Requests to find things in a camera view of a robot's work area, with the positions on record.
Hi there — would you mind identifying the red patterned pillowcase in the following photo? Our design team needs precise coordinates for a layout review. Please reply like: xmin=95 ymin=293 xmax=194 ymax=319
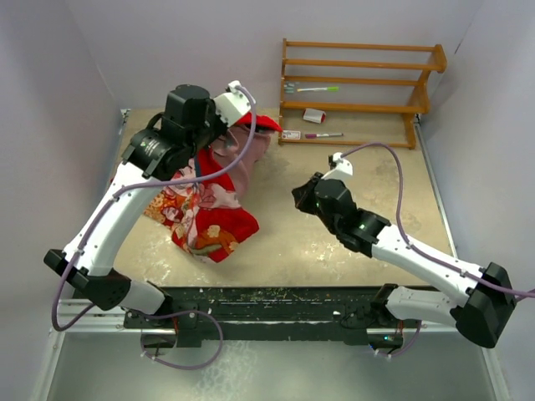
xmin=144 ymin=114 xmax=282 ymax=263

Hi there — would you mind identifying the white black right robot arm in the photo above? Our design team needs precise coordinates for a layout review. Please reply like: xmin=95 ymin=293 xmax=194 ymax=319
xmin=292 ymin=173 xmax=517 ymax=348

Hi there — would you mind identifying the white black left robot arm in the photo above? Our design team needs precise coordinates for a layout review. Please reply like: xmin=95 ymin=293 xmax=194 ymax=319
xmin=43 ymin=81 xmax=255 ymax=327

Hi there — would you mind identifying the purple white marker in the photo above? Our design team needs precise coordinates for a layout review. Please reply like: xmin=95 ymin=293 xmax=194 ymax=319
xmin=305 ymin=132 xmax=344 ymax=139

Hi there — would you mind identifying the white red card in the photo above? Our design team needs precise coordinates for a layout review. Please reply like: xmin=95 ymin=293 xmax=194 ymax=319
xmin=282 ymin=130 xmax=301 ymax=140

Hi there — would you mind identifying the white red eraser box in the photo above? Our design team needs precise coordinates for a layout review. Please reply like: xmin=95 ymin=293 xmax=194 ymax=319
xmin=303 ymin=108 xmax=326 ymax=124

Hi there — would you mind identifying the green white marker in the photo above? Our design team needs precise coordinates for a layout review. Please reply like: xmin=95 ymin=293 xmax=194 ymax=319
xmin=296 ymin=86 xmax=339 ymax=93

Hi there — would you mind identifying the wooden shelf rack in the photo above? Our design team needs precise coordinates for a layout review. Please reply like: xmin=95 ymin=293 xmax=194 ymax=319
xmin=278 ymin=38 xmax=447 ymax=150

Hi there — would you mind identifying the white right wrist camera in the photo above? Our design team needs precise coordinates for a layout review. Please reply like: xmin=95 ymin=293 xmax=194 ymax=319
xmin=324 ymin=152 xmax=354 ymax=180

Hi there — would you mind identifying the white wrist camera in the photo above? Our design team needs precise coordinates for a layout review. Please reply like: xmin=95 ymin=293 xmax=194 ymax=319
xmin=324 ymin=152 xmax=354 ymax=180
xmin=213 ymin=80 xmax=256 ymax=127

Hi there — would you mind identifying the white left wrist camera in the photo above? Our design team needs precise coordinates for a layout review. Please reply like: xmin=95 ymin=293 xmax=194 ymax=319
xmin=213 ymin=80 xmax=256 ymax=127

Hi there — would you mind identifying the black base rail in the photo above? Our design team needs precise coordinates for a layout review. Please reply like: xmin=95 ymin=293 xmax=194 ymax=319
xmin=121 ymin=287 xmax=417 ymax=353

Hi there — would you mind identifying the aluminium extrusion rail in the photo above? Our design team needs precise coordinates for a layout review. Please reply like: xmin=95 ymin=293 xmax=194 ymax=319
xmin=48 ymin=297 xmax=143 ymax=335

